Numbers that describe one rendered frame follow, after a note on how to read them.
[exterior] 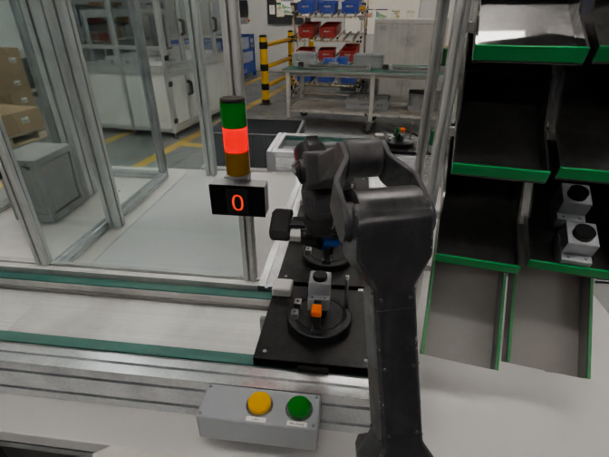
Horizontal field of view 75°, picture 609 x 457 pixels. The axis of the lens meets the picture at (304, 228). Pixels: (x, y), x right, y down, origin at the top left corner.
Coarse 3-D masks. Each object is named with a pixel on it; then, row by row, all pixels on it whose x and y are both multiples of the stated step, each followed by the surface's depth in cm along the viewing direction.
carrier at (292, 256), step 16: (288, 256) 110; (304, 256) 107; (320, 256) 107; (336, 256) 107; (288, 272) 104; (304, 272) 104; (336, 272) 104; (352, 272) 104; (336, 288) 100; (352, 288) 99
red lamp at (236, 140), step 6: (228, 132) 79; (234, 132) 79; (240, 132) 80; (246, 132) 81; (228, 138) 80; (234, 138) 80; (240, 138) 80; (246, 138) 82; (228, 144) 81; (234, 144) 80; (240, 144) 81; (246, 144) 82; (228, 150) 81; (234, 150) 81; (240, 150) 81; (246, 150) 82
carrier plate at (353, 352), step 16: (304, 288) 98; (272, 304) 93; (288, 304) 93; (352, 304) 93; (272, 320) 88; (352, 320) 88; (272, 336) 83; (288, 336) 83; (352, 336) 83; (256, 352) 80; (272, 352) 80; (288, 352) 80; (304, 352) 80; (320, 352) 80; (336, 352) 80; (352, 352) 80; (336, 368) 77; (352, 368) 77
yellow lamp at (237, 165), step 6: (228, 156) 82; (234, 156) 82; (240, 156) 82; (246, 156) 83; (228, 162) 83; (234, 162) 82; (240, 162) 82; (246, 162) 83; (228, 168) 83; (234, 168) 83; (240, 168) 83; (246, 168) 84; (228, 174) 84; (234, 174) 83; (240, 174) 84; (246, 174) 84
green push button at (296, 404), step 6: (294, 396) 71; (300, 396) 70; (288, 402) 70; (294, 402) 69; (300, 402) 69; (306, 402) 69; (288, 408) 69; (294, 408) 68; (300, 408) 68; (306, 408) 68; (294, 414) 68; (300, 414) 68; (306, 414) 68
